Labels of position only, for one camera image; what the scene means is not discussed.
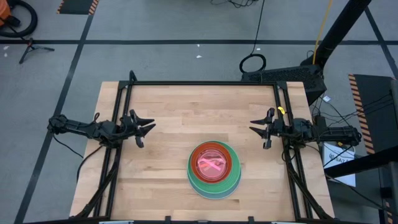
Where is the pale large plastic plate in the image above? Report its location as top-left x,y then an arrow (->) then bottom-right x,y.
187,161 -> 242,201

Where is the hazard striped black platform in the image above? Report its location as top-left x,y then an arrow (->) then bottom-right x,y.
348,73 -> 398,155

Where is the dark green plastic plate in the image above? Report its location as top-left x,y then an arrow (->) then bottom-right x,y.
187,155 -> 242,199

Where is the white printed box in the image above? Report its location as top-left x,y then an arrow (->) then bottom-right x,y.
323,141 -> 357,188

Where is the black floor cable bundle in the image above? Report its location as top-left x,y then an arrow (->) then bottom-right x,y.
210,0 -> 259,9

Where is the black computer tower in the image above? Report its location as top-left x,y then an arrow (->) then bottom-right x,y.
241,64 -> 328,107

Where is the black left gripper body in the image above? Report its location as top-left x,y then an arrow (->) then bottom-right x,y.
119,108 -> 145,149

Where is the black diagonal beam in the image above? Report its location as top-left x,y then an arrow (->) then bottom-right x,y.
323,145 -> 398,179

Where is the black stand pole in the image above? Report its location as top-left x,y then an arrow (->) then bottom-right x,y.
313,0 -> 373,68

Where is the black hanging cable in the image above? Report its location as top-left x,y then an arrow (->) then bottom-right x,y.
238,0 -> 268,74

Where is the hazard striped black mat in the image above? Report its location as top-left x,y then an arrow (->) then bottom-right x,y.
56,0 -> 100,16

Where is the black metal table frame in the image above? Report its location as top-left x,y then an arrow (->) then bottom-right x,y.
73,70 -> 335,224

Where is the black tripod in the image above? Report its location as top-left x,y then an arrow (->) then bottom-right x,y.
18,37 -> 55,65

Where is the orange opaque plastic plate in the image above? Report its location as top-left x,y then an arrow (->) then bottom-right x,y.
190,142 -> 233,184

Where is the orange vacuum body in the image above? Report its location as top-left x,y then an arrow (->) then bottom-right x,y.
0,0 -> 12,26

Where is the yellow hanging cable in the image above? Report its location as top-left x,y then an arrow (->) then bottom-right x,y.
312,0 -> 334,66

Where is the pink translucent small plate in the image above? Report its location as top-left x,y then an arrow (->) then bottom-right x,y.
195,148 -> 229,183

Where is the black vacuum hose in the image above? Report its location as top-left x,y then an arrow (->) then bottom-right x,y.
0,0 -> 39,39

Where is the bright green plastic plate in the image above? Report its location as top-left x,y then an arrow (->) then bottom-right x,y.
187,140 -> 243,197

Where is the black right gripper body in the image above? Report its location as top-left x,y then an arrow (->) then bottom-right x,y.
262,107 -> 295,151

